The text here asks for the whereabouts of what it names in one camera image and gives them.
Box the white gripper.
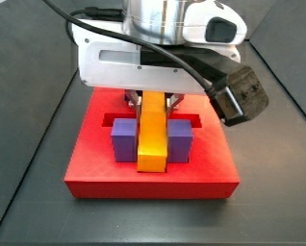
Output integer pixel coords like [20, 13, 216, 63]
[72, 25, 204, 113]

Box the yellow long block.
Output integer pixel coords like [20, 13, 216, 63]
[137, 91, 166, 173]

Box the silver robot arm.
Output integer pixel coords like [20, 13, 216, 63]
[72, 0, 247, 118]

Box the red slotted board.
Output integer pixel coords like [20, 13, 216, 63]
[64, 88, 239, 199]

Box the purple U-shaped block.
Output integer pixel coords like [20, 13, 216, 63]
[110, 118, 193, 163]

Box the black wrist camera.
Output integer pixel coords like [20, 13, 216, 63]
[140, 47, 269, 128]

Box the black cable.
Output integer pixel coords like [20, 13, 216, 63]
[41, 0, 229, 97]

